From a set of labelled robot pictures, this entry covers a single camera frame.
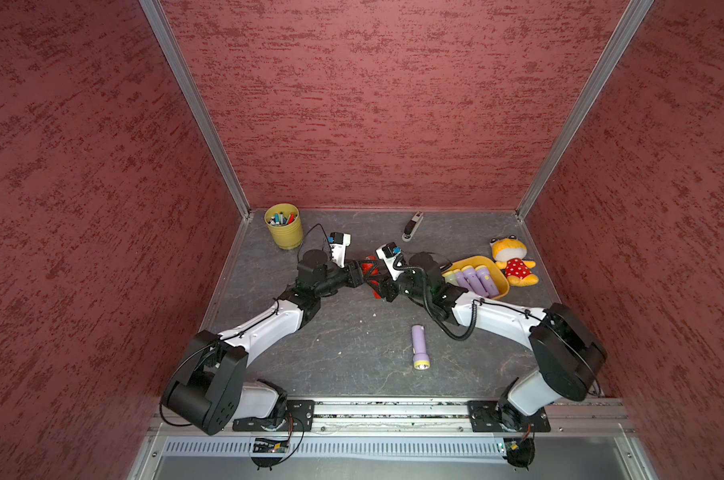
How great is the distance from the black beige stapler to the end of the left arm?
0.42 metres

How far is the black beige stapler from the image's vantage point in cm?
112

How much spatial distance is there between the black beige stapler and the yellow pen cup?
396 mm

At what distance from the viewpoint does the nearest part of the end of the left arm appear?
655mm

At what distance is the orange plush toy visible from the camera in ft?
3.17

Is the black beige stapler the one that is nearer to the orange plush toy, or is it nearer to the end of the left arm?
the orange plush toy

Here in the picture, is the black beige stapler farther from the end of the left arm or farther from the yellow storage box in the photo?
the end of the left arm

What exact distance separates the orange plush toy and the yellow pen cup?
0.72 meters

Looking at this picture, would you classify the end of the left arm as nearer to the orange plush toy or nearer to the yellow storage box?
the yellow storage box

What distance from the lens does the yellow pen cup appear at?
3.27 ft
